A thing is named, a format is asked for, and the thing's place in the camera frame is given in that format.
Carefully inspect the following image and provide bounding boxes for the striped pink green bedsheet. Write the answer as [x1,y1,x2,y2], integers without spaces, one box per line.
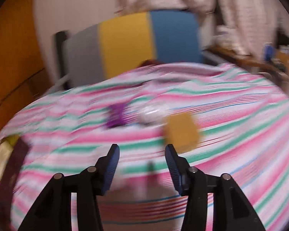
[0,63,289,230]

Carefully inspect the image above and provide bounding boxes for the wooden wardrobe panels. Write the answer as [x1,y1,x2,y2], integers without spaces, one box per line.
[0,0,51,130]

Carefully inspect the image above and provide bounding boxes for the wooden side shelf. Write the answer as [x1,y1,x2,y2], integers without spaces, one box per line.
[206,45,289,81]

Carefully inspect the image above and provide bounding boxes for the grey yellow blue headboard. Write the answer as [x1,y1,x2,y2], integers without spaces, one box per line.
[64,10,203,87]

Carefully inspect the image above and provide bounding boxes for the black rolled mat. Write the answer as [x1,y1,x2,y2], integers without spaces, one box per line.
[54,30,69,78]

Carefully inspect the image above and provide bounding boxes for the pink patterned curtain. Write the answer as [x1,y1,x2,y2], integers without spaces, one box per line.
[118,0,277,58]

